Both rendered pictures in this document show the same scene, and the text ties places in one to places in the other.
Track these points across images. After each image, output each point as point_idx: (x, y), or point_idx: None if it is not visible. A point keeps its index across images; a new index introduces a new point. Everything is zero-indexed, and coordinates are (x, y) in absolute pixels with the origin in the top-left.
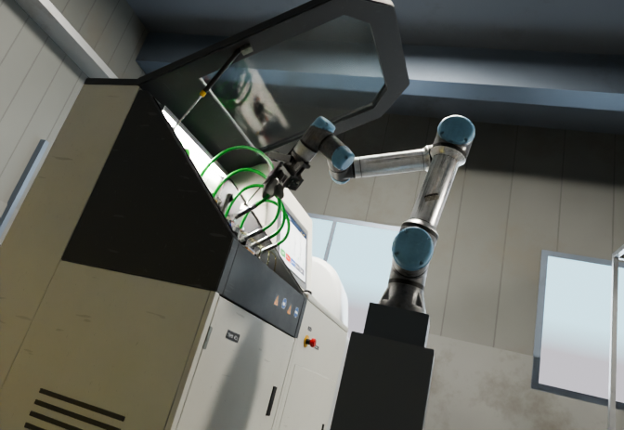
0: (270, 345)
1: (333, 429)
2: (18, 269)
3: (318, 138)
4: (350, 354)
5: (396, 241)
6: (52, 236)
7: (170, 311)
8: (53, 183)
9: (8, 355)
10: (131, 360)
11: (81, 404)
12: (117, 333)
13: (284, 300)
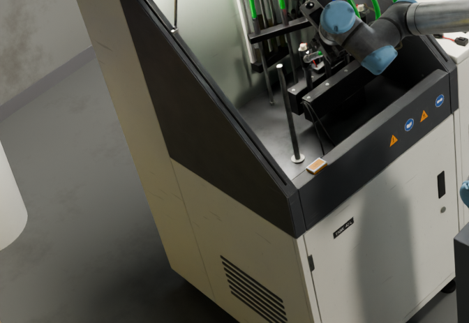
0: (409, 167)
1: (459, 306)
2: (146, 153)
3: (336, 41)
4: (457, 257)
5: (461, 195)
6: (150, 131)
7: (271, 240)
8: (115, 73)
9: (185, 221)
10: (265, 264)
11: (250, 279)
12: (245, 239)
13: (407, 122)
